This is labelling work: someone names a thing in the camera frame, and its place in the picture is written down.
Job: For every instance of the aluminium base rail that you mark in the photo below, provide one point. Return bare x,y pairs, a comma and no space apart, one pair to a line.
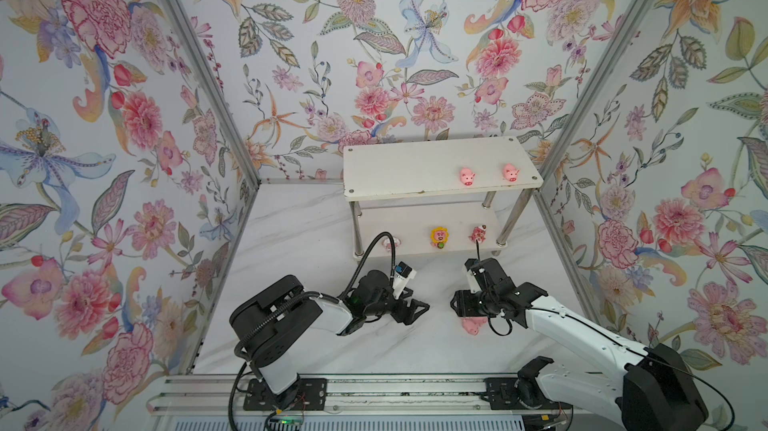
345,395

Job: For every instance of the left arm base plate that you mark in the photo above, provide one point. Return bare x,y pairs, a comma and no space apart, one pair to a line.
306,394

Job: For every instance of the pink pig toy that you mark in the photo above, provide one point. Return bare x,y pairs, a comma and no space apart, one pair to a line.
473,325
510,173
467,177

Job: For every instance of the white pink doll toy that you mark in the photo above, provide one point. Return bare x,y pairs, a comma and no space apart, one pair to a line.
387,243

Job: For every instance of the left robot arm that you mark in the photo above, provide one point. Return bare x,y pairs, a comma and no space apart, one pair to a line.
270,323

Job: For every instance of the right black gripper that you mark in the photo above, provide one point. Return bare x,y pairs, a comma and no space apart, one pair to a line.
461,301

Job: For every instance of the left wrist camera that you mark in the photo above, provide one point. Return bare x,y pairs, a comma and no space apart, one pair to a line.
403,273

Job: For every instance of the small red bear toy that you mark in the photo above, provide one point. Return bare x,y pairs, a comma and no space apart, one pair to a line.
478,235

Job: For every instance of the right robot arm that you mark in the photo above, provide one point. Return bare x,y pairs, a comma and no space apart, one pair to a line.
632,385

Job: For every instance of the yellow red flower toy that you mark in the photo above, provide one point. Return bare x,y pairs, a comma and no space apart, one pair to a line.
439,237

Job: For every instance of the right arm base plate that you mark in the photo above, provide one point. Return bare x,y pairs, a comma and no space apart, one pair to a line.
512,393

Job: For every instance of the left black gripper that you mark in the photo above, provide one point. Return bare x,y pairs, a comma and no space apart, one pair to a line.
408,318

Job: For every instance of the white two-tier shelf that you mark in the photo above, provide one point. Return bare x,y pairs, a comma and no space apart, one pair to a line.
408,189

